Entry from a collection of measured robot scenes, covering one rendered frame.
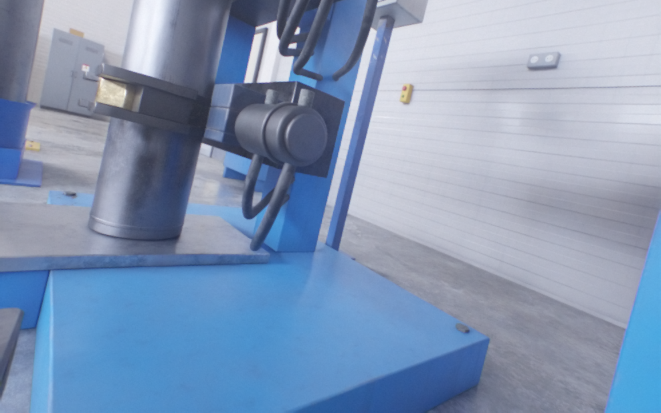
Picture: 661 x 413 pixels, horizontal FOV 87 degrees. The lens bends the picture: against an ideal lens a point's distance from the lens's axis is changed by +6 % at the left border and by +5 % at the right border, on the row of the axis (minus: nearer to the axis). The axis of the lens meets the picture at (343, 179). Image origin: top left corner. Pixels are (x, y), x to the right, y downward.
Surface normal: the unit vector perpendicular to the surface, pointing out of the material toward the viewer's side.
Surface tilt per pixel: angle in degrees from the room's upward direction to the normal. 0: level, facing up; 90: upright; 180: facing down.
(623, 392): 90
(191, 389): 0
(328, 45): 90
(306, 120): 90
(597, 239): 90
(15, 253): 0
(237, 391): 0
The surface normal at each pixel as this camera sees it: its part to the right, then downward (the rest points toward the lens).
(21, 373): 0.24, -0.97
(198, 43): 0.79, 0.22
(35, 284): 0.64, 0.19
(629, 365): -0.73, -0.15
